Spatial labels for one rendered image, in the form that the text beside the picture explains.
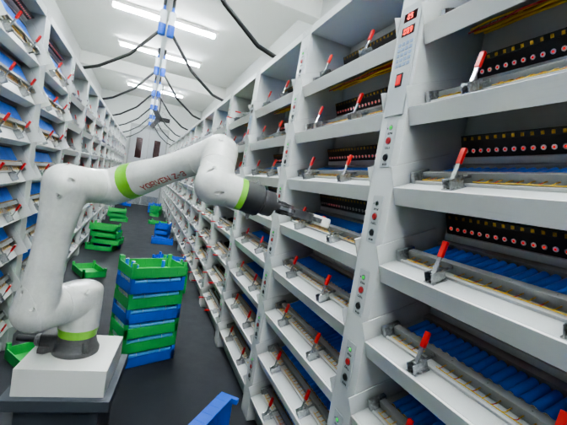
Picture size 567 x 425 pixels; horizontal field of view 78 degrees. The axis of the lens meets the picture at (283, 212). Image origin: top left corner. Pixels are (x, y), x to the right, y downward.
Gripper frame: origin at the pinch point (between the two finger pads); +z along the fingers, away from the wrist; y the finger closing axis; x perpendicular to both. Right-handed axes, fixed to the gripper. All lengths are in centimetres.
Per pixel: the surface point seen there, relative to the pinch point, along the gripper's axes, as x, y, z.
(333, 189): 11.3, -2.6, 3.1
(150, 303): -68, -93, -29
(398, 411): -38, 35, 19
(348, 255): -7.1, 13.5, 5.7
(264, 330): -54, -43, 15
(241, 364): -83, -69, 21
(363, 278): -11.1, 23.0, 5.5
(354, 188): 12.1, 10.1, 2.6
